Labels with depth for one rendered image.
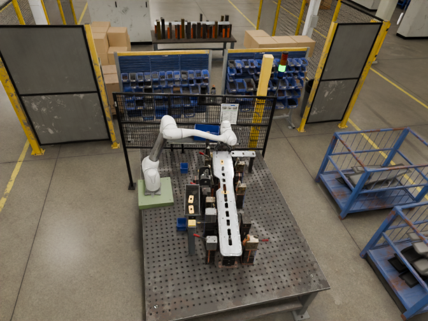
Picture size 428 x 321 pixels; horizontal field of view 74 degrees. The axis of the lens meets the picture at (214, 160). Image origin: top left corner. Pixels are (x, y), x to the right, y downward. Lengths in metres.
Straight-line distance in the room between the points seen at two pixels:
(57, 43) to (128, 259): 2.88
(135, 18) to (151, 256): 7.44
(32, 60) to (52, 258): 2.56
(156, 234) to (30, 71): 2.89
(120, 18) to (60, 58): 4.92
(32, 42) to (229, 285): 3.74
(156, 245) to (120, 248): 0.97
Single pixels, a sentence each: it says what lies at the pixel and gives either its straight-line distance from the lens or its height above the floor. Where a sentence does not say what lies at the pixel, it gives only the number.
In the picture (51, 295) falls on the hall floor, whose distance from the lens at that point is 3.77.
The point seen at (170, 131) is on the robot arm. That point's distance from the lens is 2.79.
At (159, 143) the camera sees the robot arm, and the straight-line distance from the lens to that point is 3.04.
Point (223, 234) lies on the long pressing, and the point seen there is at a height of 1.00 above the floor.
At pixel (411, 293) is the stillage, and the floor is 0.17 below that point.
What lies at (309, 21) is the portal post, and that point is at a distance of 7.25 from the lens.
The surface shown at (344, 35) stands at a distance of 5.30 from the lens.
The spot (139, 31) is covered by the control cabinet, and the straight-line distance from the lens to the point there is 9.33.
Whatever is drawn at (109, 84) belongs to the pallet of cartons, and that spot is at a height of 0.73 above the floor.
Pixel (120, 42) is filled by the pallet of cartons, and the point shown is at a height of 0.83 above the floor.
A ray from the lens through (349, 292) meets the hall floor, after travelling 3.88.
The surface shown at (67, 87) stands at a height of 1.14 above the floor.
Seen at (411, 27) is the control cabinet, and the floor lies 0.44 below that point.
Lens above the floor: 3.17
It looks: 41 degrees down
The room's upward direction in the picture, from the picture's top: 4 degrees clockwise
